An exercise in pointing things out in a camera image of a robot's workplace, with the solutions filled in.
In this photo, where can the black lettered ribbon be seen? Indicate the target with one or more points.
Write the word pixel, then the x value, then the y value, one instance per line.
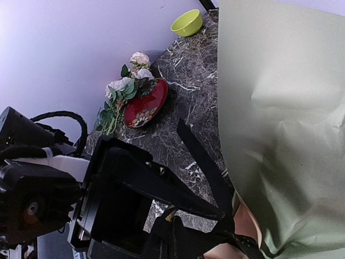
pixel 221 192

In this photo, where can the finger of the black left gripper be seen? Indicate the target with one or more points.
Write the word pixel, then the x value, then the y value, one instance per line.
pixel 134 168

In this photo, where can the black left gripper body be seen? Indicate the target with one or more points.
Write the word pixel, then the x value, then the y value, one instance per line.
pixel 30 183

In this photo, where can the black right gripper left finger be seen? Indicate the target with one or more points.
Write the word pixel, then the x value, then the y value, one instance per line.
pixel 158 243

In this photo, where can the dark red floral bowl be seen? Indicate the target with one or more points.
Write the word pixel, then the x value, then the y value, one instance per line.
pixel 147 103

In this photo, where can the lime green plastic bowl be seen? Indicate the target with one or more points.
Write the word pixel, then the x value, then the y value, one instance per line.
pixel 187 24

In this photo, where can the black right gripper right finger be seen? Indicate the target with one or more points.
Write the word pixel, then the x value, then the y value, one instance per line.
pixel 191 243

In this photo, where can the pink rose stem bunch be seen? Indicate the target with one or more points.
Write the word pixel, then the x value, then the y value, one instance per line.
pixel 134 78

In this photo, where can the black vertical frame post left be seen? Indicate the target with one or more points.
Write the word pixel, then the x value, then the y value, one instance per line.
pixel 208 5

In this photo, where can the peach green wrapping paper sheet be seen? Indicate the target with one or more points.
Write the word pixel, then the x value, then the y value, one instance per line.
pixel 281 122

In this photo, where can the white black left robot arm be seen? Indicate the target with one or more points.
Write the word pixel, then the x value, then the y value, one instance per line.
pixel 118 203

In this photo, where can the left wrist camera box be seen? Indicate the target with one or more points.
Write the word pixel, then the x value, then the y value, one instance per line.
pixel 17 130

